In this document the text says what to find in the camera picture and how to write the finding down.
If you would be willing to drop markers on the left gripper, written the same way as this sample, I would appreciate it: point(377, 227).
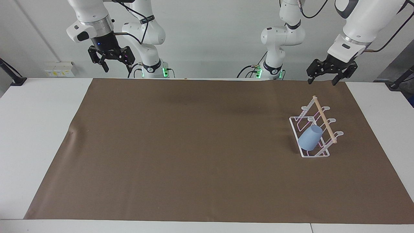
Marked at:
point(335, 63)

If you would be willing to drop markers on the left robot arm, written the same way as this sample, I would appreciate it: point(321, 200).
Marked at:
point(359, 26)

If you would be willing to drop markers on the black stand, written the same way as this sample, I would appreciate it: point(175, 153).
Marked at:
point(14, 78)
point(399, 81)

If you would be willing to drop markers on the white wall socket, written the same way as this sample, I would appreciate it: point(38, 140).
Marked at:
point(59, 69)

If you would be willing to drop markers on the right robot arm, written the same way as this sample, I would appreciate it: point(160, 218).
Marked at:
point(147, 35)

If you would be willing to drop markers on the light blue cup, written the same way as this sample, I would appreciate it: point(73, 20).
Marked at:
point(310, 138)

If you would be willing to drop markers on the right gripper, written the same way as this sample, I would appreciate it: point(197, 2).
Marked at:
point(105, 42)

